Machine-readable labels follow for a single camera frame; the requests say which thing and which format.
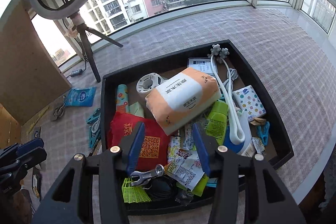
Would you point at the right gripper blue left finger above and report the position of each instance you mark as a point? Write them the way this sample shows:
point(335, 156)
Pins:
point(135, 148)

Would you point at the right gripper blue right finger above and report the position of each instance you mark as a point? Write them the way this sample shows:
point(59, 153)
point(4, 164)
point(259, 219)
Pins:
point(201, 149)

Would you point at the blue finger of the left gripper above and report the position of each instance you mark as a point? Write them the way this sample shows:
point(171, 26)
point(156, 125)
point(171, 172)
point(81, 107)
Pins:
point(28, 159)
point(29, 146)

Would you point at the green tube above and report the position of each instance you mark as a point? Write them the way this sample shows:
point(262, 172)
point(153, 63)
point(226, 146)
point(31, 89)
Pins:
point(217, 121)

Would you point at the metal clamp clip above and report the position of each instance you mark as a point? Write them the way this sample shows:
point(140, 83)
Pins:
point(143, 178)
point(58, 112)

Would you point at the orange white tissue pack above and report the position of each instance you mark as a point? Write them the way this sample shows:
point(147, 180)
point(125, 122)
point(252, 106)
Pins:
point(181, 98)

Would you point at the black seafood wipes pouch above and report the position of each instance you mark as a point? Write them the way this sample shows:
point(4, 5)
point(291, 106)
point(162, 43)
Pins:
point(37, 183)

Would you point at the person's left hand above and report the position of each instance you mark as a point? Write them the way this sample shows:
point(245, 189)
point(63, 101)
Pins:
point(16, 208)

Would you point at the grey sachet right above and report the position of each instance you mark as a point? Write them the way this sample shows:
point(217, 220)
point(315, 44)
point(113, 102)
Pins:
point(37, 132)

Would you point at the snack sachet white red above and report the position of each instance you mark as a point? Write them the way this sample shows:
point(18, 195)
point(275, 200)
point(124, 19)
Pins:
point(186, 168)

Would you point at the yellow long straw packet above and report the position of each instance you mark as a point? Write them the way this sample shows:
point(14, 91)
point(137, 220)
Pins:
point(36, 119)

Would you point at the yellow green shuttlecock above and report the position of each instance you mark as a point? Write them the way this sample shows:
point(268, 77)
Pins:
point(133, 194)

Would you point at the teal clothespin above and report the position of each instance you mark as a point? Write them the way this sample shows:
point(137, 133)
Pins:
point(94, 117)
point(94, 133)

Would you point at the wooden back board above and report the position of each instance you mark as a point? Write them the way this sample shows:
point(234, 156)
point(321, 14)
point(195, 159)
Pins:
point(30, 80)

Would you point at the wooden clothespin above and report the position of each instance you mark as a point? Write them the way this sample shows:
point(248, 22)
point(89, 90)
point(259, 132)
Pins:
point(258, 121)

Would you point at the blue wet wipes pack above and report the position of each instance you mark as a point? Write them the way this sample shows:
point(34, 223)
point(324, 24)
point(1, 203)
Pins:
point(81, 97)

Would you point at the white tape roll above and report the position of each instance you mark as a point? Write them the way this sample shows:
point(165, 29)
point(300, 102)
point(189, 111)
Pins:
point(149, 82)

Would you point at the star pattern tissue pack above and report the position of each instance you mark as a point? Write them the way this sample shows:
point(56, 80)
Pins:
point(247, 100)

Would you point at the black power strip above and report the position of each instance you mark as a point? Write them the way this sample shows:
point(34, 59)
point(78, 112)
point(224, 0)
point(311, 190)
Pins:
point(76, 73)

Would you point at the white card box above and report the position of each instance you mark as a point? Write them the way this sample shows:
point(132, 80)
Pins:
point(203, 65)

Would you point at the black tripod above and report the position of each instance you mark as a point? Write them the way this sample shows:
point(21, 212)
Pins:
point(79, 25)

